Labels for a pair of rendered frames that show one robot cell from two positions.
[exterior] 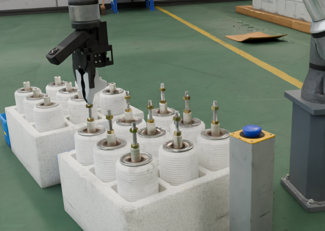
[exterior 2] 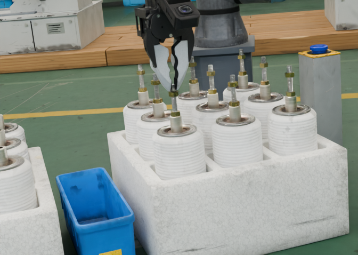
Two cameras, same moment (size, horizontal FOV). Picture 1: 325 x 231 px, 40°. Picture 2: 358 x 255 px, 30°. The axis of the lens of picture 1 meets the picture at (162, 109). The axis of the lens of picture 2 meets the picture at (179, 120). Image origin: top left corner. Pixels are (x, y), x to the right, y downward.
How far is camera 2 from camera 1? 1.55 m
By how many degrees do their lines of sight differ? 70
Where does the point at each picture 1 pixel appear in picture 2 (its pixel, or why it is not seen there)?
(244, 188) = (334, 102)
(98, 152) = (251, 128)
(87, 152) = (201, 153)
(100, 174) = (254, 157)
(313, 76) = (222, 21)
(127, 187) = (313, 136)
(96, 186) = (279, 162)
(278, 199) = not seen: hidden behind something
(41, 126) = (25, 200)
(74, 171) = (217, 178)
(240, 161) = (328, 77)
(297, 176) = not seen: hidden behind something
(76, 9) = not seen: outside the picture
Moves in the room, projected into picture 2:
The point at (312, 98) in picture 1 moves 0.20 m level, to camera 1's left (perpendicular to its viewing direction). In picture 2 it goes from (231, 41) to (215, 57)
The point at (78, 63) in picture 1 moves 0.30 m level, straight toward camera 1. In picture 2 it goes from (168, 31) to (341, 17)
